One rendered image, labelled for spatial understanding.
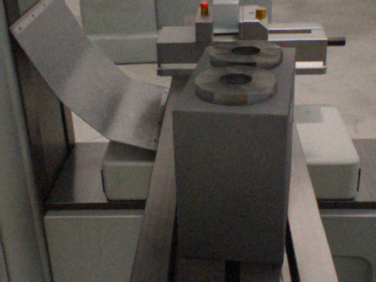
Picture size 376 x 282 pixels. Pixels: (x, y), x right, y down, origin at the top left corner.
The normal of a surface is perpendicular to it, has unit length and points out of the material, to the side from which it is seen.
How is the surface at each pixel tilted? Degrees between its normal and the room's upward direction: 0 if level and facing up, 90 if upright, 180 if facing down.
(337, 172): 90
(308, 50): 90
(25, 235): 89
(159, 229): 0
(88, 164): 0
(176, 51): 90
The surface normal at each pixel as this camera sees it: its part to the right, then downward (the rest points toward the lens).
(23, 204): 0.72, 0.26
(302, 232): -0.04, -0.90
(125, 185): -0.05, 0.44
